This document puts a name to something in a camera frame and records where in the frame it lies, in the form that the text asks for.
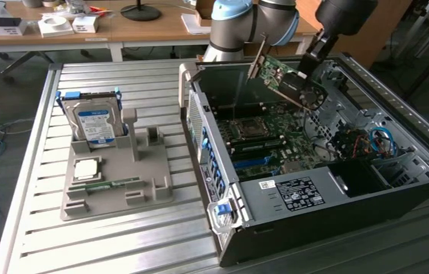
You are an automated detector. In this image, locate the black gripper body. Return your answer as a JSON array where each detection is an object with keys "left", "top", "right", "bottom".
[{"left": 314, "top": 0, "right": 379, "bottom": 37}]

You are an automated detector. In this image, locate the green graphics card black cooler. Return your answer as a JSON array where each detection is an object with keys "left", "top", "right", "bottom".
[{"left": 243, "top": 32, "right": 330, "bottom": 111}]

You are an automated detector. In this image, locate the wooden cabinet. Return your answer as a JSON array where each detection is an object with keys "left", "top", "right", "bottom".
[{"left": 295, "top": 0, "right": 415, "bottom": 70}]

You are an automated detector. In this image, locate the green motherboard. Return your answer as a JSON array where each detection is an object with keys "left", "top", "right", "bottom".
[{"left": 213, "top": 100, "right": 338, "bottom": 183}]

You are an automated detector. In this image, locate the open brown cardboard box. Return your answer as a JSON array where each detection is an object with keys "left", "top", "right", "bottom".
[{"left": 192, "top": 0, "right": 216, "bottom": 27}]

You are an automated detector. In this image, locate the metal CPU socket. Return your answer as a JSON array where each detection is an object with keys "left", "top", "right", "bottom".
[{"left": 229, "top": 116, "right": 272, "bottom": 138}]

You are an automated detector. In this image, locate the white paper stack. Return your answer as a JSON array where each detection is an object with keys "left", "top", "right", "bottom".
[{"left": 180, "top": 13, "right": 212, "bottom": 35}]

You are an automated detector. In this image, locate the installed dark RAM stick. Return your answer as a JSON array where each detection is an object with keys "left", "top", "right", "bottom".
[{"left": 231, "top": 138, "right": 281, "bottom": 151}]

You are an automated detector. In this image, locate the wooden desk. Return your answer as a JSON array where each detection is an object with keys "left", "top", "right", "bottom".
[{"left": 0, "top": 0, "right": 323, "bottom": 62}]

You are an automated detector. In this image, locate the black round lamp base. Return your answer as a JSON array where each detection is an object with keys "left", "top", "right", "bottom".
[{"left": 120, "top": 0, "right": 161, "bottom": 22}]

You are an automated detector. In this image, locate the grey power supply with label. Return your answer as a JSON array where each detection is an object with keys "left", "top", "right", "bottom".
[{"left": 236, "top": 166, "right": 354, "bottom": 223}]

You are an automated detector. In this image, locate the small white cardboard box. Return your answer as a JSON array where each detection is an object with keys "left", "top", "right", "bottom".
[{"left": 72, "top": 15, "right": 100, "bottom": 34}]

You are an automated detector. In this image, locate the blue case side latch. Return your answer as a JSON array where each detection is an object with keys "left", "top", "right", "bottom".
[{"left": 215, "top": 200, "right": 231, "bottom": 220}]

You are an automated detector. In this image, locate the open grey PC case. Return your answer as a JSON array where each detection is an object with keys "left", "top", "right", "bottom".
[{"left": 176, "top": 52, "right": 429, "bottom": 268}]

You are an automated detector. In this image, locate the hard disk in blue caddy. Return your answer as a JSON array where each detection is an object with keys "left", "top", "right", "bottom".
[{"left": 53, "top": 89, "right": 129, "bottom": 150}]

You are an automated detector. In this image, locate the grey printed parts rack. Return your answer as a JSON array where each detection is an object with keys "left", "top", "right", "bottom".
[{"left": 58, "top": 107, "right": 175, "bottom": 222}]

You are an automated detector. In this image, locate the silver CPU chip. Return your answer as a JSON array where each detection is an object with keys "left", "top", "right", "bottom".
[{"left": 73, "top": 160, "right": 101, "bottom": 181}]

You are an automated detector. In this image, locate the green RAM stick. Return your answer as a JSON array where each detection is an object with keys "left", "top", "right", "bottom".
[{"left": 69, "top": 178, "right": 140, "bottom": 192}]

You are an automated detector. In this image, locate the white box with black lid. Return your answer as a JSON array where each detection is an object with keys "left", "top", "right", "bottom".
[{"left": 0, "top": 17, "right": 29, "bottom": 37}]

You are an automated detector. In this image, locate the coloured power wire bundle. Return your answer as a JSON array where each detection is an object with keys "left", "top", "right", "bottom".
[{"left": 331, "top": 129, "right": 375, "bottom": 159}]

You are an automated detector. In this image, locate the blue SATA wire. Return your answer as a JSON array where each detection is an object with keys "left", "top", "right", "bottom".
[{"left": 367, "top": 126, "right": 398, "bottom": 159}]

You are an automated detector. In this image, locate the grey floor cable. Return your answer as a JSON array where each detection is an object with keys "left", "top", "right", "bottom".
[{"left": 0, "top": 118, "right": 34, "bottom": 135}]

